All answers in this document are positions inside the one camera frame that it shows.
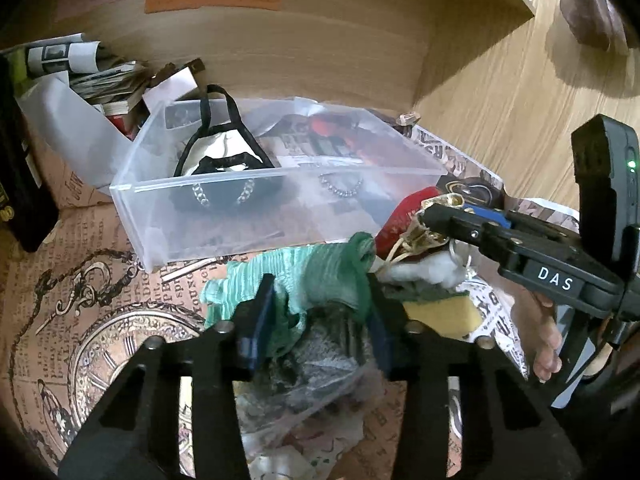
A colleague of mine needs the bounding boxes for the white drawstring pouch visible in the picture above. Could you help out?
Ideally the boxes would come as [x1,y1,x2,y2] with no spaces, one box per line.
[376,250,475,289]

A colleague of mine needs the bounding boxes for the yellow sponge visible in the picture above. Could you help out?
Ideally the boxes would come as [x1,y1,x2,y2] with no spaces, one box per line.
[402,296,483,339]

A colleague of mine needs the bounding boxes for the green knitted cloth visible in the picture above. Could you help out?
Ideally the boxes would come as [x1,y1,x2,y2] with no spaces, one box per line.
[200,232,375,358]

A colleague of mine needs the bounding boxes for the clear bag grey fabric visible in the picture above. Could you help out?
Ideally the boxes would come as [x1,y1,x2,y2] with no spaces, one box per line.
[233,306,383,458]

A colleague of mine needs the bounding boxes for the black white fabric pouch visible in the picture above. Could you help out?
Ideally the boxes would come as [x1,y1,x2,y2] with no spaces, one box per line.
[169,84,283,214]

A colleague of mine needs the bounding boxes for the person's right hand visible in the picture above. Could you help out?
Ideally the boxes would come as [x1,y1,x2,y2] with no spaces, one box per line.
[518,292,563,384]

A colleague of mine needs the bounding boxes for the vintage newspaper print mat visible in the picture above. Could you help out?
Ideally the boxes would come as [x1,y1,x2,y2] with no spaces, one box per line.
[0,109,582,480]

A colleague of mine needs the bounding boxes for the clear plastic storage box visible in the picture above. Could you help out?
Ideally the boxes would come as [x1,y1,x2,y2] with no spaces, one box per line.
[111,98,446,270]

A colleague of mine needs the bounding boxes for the dark wine bottle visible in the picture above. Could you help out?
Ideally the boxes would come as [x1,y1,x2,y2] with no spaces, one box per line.
[1,58,58,252]

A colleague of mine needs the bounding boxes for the small white cardboard box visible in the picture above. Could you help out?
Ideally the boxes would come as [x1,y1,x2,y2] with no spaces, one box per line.
[142,58,206,113]

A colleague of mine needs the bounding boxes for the stack of papers and books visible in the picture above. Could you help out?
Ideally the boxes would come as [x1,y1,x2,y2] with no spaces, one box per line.
[1,32,151,139]

